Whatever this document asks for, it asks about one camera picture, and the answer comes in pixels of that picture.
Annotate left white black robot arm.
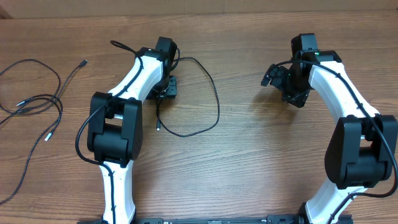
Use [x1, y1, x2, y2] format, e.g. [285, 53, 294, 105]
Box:
[75, 37, 177, 223]

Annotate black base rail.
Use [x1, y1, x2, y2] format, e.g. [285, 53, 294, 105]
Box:
[131, 215, 307, 224]

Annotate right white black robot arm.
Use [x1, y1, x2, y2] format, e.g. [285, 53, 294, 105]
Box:
[261, 33, 397, 223]

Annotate black cable usb-c plug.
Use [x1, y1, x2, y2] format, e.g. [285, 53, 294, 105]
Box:
[0, 58, 88, 115]

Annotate black cable silver plugs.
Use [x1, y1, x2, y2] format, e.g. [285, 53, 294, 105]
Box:
[1, 94, 63, 205]

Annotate black braided cable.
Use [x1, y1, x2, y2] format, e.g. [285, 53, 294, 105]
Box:
[154, 56, 221, 138]

